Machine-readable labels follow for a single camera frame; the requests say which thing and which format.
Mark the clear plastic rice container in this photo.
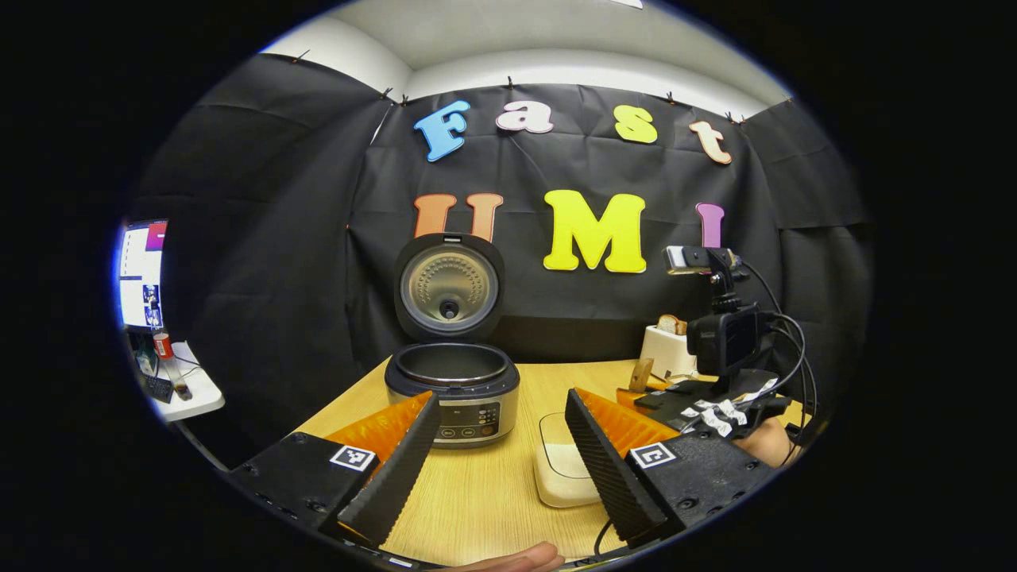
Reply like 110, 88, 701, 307
532, 412, 605, 509

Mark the white side table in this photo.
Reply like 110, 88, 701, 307
131, 340, 226, 423

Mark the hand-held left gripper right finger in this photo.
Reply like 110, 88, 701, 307
564, 387, 779, 549

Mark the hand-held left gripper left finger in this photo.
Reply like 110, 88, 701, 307
226, 389, 443, 549

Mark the computer monitor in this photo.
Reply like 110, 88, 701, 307
118, 220, 169, 330

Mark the grey silver rice cooker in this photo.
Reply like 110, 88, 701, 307
385, 232, 521, 450

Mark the black backdrop cloth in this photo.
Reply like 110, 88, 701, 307
131, 54, 875, 470

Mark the red label drink bottle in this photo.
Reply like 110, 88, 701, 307
153, 332, 193, 400

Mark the white toaster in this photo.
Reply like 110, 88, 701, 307
640, 324, 700, 381

